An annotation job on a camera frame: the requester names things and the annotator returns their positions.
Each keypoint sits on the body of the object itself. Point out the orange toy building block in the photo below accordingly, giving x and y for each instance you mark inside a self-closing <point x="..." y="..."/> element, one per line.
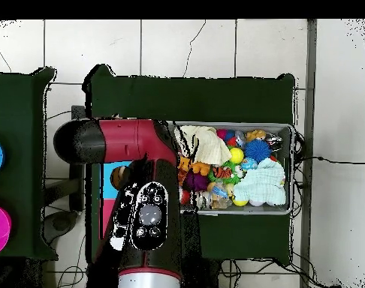
<point x="200" y="168"/>

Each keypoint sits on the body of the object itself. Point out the blue spiky rubber ball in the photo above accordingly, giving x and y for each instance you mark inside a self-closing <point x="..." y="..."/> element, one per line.
<point x="257" y="150"/>

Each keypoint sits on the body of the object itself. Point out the cream muslin cloth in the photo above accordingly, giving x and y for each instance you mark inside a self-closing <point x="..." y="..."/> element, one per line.
<point x="212" y="147"/>

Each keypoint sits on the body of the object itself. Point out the globe print ball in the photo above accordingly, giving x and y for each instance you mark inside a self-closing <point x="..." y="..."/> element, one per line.
<point x="248" y="163"/>

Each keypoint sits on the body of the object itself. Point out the dark green tablecloth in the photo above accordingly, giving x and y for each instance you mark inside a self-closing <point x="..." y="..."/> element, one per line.
<point x="17" y="105"/>
<point x="215" y="99"/>

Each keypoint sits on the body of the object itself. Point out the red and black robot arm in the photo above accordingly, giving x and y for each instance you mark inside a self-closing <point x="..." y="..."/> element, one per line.
<point x="125" y="141"/>

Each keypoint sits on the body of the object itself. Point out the tiger plush toy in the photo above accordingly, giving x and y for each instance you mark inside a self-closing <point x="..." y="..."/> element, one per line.
<point x="221" y="171"/>

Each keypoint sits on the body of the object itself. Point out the mint green muslin cloth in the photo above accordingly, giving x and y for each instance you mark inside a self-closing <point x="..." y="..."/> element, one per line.
<point x="260" y="183"/>

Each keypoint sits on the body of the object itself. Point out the wooden box with three holes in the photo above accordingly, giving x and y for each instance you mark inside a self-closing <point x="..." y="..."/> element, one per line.
<point x="109" y="192"/>

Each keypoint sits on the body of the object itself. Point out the yellow tennis ball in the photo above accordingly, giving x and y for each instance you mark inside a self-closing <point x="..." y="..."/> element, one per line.
<point x="236" y="155"/>

